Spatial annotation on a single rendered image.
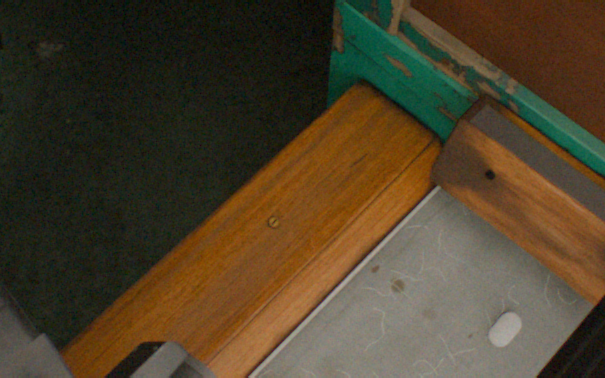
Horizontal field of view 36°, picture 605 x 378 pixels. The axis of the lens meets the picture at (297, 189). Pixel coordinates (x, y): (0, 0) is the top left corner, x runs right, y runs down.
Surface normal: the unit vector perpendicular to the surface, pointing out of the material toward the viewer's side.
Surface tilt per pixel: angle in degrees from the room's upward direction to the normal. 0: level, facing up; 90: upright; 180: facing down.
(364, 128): 0
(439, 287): 0
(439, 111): 88
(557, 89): 90
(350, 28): 90
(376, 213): 45
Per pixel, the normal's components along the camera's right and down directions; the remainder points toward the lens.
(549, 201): -0.62, 0.40
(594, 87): -0.68, 0.64
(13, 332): 0.62, -0.16
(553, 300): 0.01, -0.47
